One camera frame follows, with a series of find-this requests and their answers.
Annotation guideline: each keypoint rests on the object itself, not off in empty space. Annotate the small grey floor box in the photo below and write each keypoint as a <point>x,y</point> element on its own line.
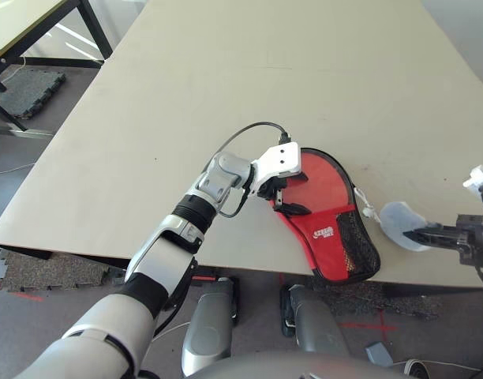
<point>379,354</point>

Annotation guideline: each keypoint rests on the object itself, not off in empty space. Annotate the dark grey foam mat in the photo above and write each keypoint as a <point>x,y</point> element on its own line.
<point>30,92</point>

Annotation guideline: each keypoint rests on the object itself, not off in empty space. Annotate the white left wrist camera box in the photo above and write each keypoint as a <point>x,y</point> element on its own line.
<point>281,162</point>

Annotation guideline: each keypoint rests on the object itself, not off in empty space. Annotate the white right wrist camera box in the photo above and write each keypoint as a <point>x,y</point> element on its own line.
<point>481,179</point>

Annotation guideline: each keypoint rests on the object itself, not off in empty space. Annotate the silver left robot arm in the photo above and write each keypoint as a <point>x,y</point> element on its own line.
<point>174,256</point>

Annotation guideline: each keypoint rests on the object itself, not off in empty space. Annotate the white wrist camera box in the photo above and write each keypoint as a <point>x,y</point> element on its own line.
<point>481,179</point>
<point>281,162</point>

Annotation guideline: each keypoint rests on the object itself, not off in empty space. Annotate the side table with black frame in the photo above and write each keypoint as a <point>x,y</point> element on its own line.
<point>24,23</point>

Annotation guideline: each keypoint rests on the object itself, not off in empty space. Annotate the grey robot torso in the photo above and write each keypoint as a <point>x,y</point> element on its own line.
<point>296,367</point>

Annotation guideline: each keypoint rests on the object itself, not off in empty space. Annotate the grey robot right leg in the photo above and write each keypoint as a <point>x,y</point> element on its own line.
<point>316,323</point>

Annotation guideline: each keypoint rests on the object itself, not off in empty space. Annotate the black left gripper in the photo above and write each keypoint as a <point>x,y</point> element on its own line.
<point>273,189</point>

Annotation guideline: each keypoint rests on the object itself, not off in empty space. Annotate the white striped roll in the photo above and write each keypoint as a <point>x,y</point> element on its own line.
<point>415,368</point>

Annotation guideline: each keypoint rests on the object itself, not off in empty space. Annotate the red black paddle case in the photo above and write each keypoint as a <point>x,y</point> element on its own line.
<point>324,245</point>

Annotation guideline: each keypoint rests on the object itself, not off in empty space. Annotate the grey robot leg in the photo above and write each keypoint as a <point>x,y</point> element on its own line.
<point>210,323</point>
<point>316,323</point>

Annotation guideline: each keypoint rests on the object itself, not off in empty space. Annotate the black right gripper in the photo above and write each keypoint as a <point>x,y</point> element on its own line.
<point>476,239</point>

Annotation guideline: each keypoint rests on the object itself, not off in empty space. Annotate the grey robot left leg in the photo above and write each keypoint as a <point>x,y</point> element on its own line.
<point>210,323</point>

